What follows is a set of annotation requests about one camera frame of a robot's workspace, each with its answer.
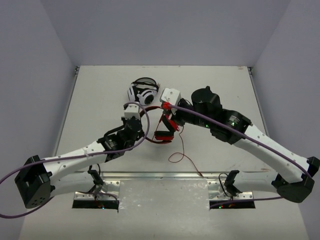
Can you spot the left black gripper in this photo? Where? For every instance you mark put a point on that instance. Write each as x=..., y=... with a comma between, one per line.
x=133, y=124

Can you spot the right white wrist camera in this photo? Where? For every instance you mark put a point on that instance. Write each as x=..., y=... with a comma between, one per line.
x=171, y=96

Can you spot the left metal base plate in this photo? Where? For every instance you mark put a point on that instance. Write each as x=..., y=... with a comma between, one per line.
x=109, y=192

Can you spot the aluminium mounting rail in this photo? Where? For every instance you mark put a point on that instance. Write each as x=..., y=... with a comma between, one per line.
x=183, y=175

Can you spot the red black headphones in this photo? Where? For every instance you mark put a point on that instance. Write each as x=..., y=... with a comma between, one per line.
x=164, y=137

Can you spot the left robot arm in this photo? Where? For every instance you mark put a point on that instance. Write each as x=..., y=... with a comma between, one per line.
x=42, y=179

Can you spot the metal base plate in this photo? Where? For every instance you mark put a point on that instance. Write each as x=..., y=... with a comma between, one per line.
x=215, y=192
x=109, y=192

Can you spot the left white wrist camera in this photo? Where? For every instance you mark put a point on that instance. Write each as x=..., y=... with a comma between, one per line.
x=132, y=111

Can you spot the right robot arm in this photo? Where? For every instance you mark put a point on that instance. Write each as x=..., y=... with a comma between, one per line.
x=292, y=175

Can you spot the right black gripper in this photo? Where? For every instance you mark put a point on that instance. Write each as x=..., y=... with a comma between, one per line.
x=176, y=118

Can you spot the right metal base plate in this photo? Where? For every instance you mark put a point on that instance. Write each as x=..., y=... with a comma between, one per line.
x=215, y=192

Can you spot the white black headphones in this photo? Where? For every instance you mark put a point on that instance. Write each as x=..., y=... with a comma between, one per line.
x=143, y=90

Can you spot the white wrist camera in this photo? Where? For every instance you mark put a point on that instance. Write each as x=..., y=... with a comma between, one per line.
x=171, y=96
x=132, y=111

